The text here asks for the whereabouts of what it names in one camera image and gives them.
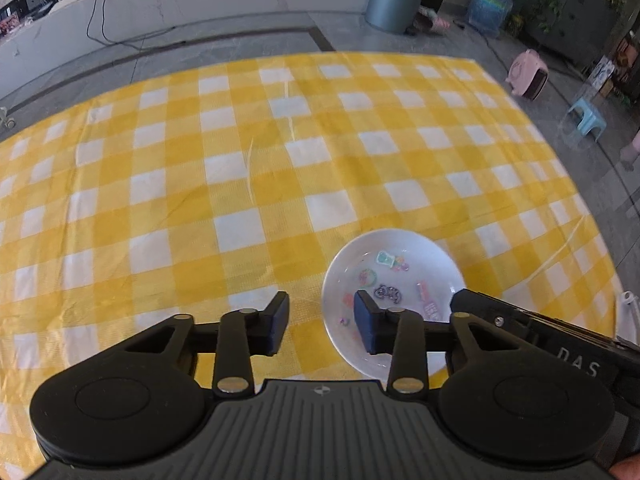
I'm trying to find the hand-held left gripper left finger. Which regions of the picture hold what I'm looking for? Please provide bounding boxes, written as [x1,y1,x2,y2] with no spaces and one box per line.
[124,291,291,395]

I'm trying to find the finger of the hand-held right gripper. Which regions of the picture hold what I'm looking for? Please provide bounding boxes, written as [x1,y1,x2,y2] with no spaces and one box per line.
[449,287,621,348]

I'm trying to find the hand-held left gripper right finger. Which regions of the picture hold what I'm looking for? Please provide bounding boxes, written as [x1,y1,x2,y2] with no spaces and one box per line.
[353,290,507,394]

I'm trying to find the small white patterned bowl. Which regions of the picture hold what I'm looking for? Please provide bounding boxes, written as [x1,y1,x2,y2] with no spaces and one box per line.
[321,229,466,380]

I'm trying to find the white plastic container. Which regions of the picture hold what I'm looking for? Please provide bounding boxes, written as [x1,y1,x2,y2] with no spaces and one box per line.
[616,290,640,337]

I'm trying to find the yellow checked tablecloth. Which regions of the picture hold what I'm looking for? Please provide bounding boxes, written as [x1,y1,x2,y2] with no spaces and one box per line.
[0,51,622,472]

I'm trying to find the small blue plastic stool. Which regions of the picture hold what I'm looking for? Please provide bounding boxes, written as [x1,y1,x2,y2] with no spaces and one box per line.
[567,97,608,141]

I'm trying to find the pink space heater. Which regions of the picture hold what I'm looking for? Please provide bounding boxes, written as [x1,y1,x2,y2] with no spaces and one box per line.
[504,49,550,101]

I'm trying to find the small cardboard box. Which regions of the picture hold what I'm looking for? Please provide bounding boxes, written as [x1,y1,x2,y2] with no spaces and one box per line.
[592,55,617,87]

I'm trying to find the pink slippers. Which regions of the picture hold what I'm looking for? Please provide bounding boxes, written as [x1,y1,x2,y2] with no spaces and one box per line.
[414,7,452,37]

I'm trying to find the dark grey cabinet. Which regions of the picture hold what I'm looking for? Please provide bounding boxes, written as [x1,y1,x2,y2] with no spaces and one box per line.
[524,0,627,67]

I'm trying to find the large clear water bottle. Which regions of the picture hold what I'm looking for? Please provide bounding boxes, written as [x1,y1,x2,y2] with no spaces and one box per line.
[467,0,515,39]

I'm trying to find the black cable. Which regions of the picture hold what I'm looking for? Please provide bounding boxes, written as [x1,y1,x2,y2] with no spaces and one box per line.
[85,0,172,51]

